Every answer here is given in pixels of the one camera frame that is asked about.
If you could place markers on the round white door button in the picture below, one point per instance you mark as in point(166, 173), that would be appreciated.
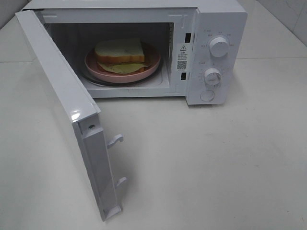
point(207, 95)

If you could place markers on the pink plate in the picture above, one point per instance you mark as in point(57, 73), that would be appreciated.
point(152, 59)

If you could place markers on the white microwave door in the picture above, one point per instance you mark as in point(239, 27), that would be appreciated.
point(76, 112)

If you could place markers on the sandwich with cheese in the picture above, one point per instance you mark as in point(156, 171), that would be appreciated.
point(121, 56)

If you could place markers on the glass turntable tray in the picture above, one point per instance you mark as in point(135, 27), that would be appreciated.
point(157, 79)

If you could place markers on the lower white timer knob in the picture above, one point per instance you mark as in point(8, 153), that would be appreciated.
point(212, 76)

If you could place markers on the white warning label sticker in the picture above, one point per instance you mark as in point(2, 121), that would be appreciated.
point(183, 56)

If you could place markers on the white microwave oven body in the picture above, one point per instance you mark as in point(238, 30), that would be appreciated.
point(77, 25)

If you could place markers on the upper white control knob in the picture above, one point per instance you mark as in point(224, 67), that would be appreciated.
point(219, 46)

